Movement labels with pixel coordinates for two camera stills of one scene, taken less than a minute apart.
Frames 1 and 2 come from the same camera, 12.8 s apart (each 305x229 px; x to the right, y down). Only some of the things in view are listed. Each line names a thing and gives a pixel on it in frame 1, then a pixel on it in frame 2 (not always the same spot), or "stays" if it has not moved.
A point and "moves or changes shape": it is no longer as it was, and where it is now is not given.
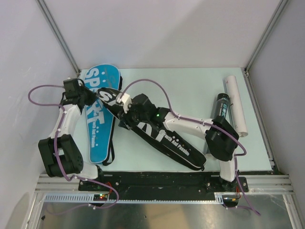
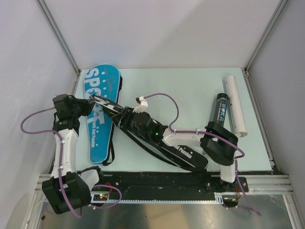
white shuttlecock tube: x=238 y=115 stays
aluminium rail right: x=260 y=122 stays
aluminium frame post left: x=43 y=6 stays
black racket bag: x=170 y=141 moves or changes shape
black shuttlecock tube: x=221 y=105 stays
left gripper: x=92 y=95 → x=87 y=104
